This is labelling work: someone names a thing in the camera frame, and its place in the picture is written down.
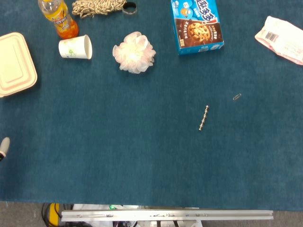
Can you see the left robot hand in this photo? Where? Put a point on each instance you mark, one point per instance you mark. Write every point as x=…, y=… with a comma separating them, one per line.
x=4, y=145

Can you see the cream lidded food container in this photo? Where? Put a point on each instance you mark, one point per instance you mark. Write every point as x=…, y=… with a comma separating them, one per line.
x=14, y=63

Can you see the white paper cup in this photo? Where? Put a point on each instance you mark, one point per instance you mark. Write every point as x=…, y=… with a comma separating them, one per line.
x=75, y=47

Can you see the orange juice bottle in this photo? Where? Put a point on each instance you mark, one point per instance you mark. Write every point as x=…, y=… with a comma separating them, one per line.
x=60, y=18

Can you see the blue table mat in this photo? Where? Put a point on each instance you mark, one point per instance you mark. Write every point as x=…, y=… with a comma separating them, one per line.
x=151, y=142

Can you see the pink mesh bath pouf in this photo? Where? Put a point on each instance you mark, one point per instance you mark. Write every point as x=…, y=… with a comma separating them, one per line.
x=134, y=52

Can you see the blue cookie box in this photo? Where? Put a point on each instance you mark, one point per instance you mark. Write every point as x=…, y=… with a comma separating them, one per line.
x=197, y=23

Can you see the silver paper clip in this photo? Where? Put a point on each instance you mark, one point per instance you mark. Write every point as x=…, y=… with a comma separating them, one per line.
x=237, y=96

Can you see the pink white snack packet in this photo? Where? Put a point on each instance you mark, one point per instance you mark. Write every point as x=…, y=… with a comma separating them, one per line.
x=281, y=39

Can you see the aluminium profile rail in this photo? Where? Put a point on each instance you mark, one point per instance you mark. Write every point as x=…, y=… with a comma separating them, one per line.
x=165, y=215

